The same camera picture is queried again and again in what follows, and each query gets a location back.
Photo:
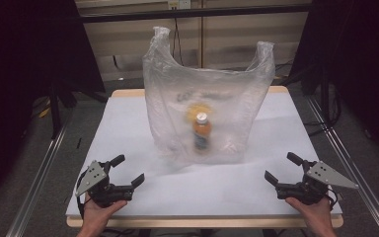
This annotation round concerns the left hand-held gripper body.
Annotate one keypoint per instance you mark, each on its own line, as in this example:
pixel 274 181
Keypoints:
pixel 102 189

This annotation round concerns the small black stick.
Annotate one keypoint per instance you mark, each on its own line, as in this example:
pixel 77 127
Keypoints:
pixel 79 142

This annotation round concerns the wooden table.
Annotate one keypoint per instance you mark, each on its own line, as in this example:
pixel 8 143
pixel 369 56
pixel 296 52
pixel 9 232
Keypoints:
pixel 194 222

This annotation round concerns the wall power outlet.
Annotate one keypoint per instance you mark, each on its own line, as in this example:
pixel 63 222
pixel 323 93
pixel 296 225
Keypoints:
pixel 179 4

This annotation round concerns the white table mat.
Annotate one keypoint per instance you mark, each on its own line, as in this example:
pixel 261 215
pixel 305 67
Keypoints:
pixel 128 131

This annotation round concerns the black curtain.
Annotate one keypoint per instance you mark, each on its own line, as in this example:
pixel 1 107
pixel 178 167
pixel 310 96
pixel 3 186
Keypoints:
pixel 19 82
pixel 365 65

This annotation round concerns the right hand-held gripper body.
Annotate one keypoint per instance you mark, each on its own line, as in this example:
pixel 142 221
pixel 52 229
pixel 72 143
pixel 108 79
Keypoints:
pixel 312 189

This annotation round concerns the black horizontal bar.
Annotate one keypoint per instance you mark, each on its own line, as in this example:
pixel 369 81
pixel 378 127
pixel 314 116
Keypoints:
pixel 210 12

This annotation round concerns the black metal stand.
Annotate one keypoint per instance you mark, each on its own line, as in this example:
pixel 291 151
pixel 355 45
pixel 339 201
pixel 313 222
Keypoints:
pixel 55 112

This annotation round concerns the metal floor rail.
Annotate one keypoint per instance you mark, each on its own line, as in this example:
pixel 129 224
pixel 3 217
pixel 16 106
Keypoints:
pixel 352 171
pixel 37 184

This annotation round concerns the person's right hand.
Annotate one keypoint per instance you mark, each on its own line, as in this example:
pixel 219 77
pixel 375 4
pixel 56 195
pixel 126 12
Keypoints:
pixel 317 215

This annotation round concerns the clear plastic bag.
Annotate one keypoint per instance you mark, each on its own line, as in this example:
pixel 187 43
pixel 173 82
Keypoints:
pixel 230 108

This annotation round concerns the yellow floor tape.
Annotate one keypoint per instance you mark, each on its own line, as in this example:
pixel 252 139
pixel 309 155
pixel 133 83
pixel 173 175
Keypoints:
pixel 45 111

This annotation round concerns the person's left hand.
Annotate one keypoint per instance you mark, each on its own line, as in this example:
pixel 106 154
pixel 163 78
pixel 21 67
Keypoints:
pixel 96 215

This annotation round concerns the orange drink bottle white cap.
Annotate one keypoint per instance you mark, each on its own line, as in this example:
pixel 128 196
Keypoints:
pixel 201 131

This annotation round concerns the yellow round packet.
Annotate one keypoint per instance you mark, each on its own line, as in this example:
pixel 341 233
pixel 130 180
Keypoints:
pixel 194 110

